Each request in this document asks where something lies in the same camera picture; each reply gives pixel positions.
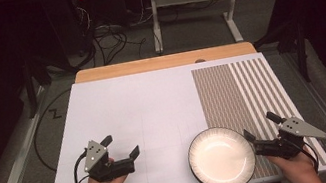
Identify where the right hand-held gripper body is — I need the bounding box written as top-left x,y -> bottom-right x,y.
250,111 -> 326,165

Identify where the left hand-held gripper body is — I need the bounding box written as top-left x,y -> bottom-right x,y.
79,133 -> 137,183

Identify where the white plate with dark rim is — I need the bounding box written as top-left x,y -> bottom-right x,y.
183,121 -> 261,183

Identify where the person's right hand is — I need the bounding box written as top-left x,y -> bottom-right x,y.
264,145 -> 320,183

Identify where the white board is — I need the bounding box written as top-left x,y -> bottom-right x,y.
26,42 -> 326,183

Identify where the brown striped mat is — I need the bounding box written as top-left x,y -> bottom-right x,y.
191,49 -> 326,183

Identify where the black metal stand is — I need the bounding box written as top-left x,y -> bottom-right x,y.
250,17 -> 316,91
16,54 -> 58,120

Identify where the wooden table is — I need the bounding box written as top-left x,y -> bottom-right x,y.
72,39 -> 258,86

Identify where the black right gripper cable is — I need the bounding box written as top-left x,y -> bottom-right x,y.
295,140 -> 321,177

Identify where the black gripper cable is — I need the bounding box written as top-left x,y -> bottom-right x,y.
69,147 -> 95,183
295,140 -> 321,177

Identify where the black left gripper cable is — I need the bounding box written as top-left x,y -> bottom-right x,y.
69,147 -> 95,183

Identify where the long black floor cable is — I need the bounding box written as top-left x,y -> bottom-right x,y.
25,86 -> 86,175

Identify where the tangle of floor cables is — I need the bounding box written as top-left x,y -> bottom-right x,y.
73,0 -> 151,70

